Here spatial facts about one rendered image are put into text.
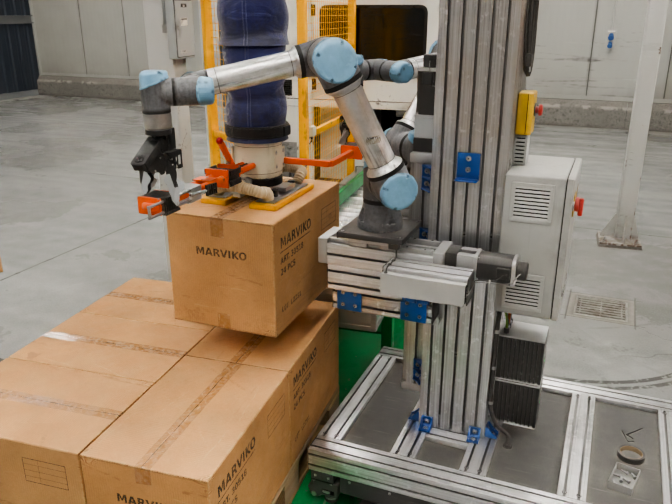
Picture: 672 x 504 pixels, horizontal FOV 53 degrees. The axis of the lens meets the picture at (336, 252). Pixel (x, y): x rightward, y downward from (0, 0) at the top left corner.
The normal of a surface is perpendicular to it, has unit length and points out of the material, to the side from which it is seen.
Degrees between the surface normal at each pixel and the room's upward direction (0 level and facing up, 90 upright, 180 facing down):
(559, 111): 90
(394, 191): 97
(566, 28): 90
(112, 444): 0
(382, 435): 0
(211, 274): 90
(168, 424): 0
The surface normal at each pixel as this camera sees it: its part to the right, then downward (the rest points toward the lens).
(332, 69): 0.17, 0.22
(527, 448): 0.00, -0.94
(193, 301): -0.36, 0.32
